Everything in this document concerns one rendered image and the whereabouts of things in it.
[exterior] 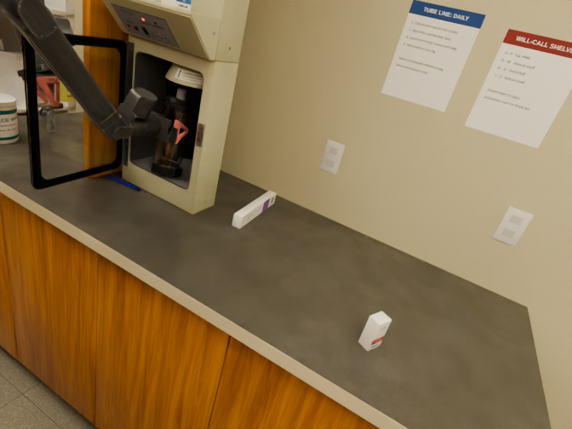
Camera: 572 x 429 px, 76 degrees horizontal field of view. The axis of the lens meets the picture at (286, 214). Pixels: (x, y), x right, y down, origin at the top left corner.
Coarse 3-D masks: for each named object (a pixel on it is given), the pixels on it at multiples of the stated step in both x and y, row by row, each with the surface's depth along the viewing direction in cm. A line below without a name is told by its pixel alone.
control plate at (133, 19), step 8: (120, 8) 96; (120, 16) 99; (128, 16) 97; (136, 16) 95; (144, 16) 93; (152, 16) 92; (136, 24) 98; (144, 24) 96; (152, 24) 94; (160, 24) 93; (136, 32) 102; (144, 32) 100; (160, 32) 96; (168, 32) 94; (160, 40) 99; (168, 40) 97
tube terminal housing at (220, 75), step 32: (160, 0) 100; (192, 0) 95; (224, 0) 92; (224, 32) 96; (192, 64) 101; (224, 64) 101; (224, 96) 107; (224, 128) 114; (128, 160) 124; (192, 160) 111; (160, 192) 122; (192, 192) 115
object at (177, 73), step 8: (176, 64) 108; (168, 72) 110; (176, 72) 107; (184, 72) 107; (192, 72) 107; (200, 72) 107; (176, 80) 107; (184, 80) 107; (192, 80) 107; (200, 80) 107; (200, 88) 108
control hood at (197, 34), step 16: (112, 0) 95; (128, 0) 91; (144, 0) 89; (160, 16) 90; (176, 16) 87; (192, 16) 85; (208, 16) 89; (128, 32) 105; (176, 32) 92; (192, 32) 89; (208, 32) 91; (176, 48) 99; (192, 48) 95; (208, 48) 93
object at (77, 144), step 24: (24, 48) 83; (96, 48) 99; (24, 72) 85; (48, 72) 90; (96, 72) 102; (48, 96) 92; (72, 96) 98; (72, 120) 101; (48, 144) 97; (72, 144) 104; (96, 144) 111; (48, 168) 99; (72, 168) 107
